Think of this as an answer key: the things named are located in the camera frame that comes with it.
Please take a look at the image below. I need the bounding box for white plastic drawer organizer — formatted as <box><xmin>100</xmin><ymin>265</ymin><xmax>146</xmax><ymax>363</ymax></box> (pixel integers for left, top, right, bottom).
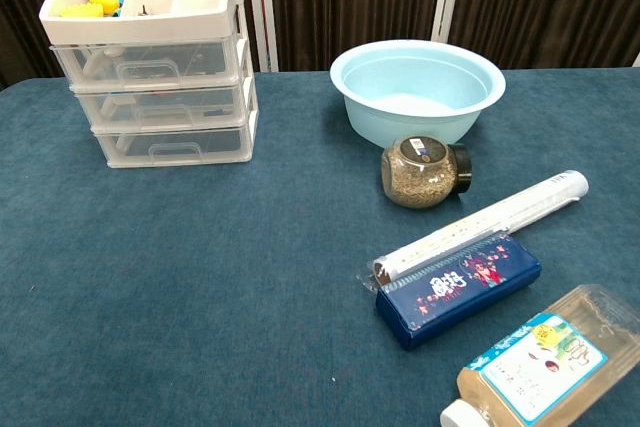
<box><xmin>38</xmin><ymin>0</ymin><xmax>260</xmax><ymax>170</ymax></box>

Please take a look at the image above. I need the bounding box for clear empty drawer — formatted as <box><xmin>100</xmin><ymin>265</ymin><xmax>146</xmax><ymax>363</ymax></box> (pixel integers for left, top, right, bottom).
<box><xmin>91</xmin><ymin>123</ymin><xmax>254</xmax><ymax>170</ymax></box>

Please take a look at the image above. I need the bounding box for white roll in plastic wrap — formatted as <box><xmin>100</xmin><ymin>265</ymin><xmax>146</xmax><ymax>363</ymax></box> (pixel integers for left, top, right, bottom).
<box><xmin>356</xmin><ymin>169</ymin><xmax>591</xmax><ymax>294</ymax></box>

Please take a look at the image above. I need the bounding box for tea bottle with white cap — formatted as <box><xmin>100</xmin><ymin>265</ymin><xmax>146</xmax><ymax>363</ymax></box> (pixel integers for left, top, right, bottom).
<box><xmin>439</xmin><ymin>283</ymin><xmax>640</xmax><ymax>427</ymax></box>

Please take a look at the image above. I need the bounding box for dark blue printed box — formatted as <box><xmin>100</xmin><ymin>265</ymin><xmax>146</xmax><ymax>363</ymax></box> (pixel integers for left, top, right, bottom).
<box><xmin>374</xmin><ymin>231</ymin><xmax>543</xmax><ymax>352</ymax></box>

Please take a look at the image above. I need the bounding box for light blue plastic basin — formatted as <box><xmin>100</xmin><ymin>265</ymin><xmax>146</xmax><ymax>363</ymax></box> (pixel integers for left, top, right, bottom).
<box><xmin>328</xmin><ymin>39</ymin><xmax>507</xmax><ymax>150</ymax></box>

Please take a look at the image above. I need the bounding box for blue velvet tablecloth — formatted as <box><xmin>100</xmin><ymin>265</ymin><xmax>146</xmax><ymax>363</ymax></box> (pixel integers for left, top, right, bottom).
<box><xmin>0</xmin><ymin>66</ymin><xmax>640</xmax><ymax>427</ymax></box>

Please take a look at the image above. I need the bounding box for grain jar with black lid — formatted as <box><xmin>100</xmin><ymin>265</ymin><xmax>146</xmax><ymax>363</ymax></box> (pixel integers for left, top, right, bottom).
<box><xmin>380</xmin><ymin>135</ymin><xmax>474</xmax><ymax>210</ymax></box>

